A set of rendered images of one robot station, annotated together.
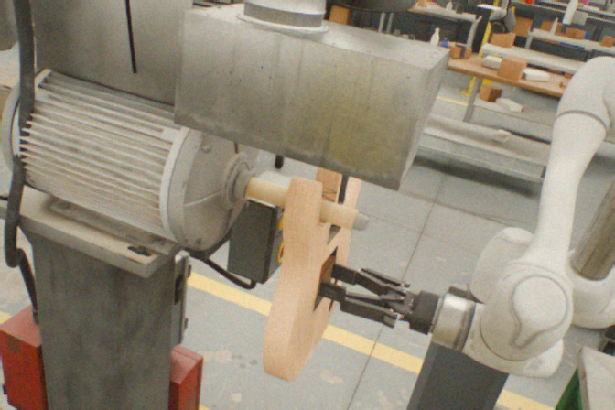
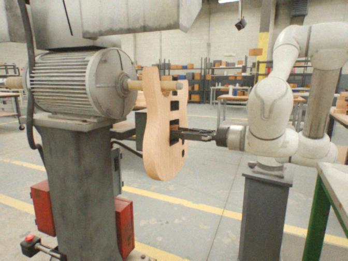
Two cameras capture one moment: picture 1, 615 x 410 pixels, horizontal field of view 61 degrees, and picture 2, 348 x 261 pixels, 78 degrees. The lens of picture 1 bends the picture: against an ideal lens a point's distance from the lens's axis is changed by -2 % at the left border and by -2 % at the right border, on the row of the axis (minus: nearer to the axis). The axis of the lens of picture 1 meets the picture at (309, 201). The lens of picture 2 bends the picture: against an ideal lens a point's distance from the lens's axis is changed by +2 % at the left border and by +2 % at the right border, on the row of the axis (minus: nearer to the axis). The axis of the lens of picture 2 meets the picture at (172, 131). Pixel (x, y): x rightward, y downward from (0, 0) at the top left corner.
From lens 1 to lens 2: 0.39 m
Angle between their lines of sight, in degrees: 14
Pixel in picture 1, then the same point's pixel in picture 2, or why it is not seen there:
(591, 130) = (290, 49)
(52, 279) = (50, 150)
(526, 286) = (262, 82)
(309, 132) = (136, 15)
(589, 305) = (318, 152)
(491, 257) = not seen: hidden behind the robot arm
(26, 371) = (44, 207)
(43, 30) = (37, 32)
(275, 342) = (147, 152)
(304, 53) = not seen: outside the picture
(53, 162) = (43, 86)
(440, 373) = (252, 205)
